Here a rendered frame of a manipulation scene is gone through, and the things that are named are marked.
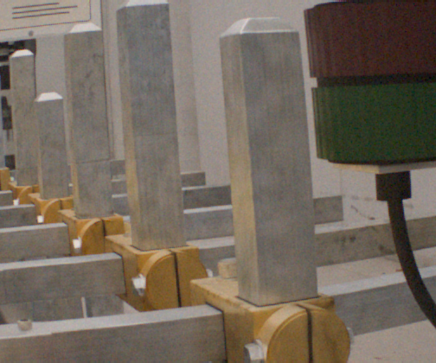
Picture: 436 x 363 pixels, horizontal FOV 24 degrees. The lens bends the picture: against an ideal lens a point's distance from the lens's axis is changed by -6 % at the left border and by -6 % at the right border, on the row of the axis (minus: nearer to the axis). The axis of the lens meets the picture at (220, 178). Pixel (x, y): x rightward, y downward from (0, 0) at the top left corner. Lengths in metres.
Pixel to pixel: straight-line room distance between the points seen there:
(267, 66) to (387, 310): 0.18
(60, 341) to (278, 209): 0.14
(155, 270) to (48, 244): 0.32
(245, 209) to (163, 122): 0.24
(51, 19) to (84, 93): 1.82
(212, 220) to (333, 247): 0.25
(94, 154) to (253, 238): 0.50
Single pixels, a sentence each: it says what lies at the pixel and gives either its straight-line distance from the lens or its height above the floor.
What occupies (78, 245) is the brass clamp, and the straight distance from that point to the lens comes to 1.03.
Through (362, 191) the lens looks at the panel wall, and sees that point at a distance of 6.54.
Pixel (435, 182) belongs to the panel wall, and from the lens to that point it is 5.67.
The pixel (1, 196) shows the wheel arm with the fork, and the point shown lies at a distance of 1.58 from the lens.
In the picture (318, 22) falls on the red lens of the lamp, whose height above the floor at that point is 1.11.
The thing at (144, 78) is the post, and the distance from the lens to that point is 0.80.
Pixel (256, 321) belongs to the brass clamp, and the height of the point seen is 0.96.
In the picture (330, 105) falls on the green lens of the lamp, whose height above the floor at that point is 1.08.
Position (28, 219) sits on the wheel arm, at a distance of 1.34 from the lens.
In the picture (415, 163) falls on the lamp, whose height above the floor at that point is 1.06.
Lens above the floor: 1.09
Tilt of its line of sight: 5 degrees down
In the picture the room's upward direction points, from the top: 4 degrees counter-clockwise
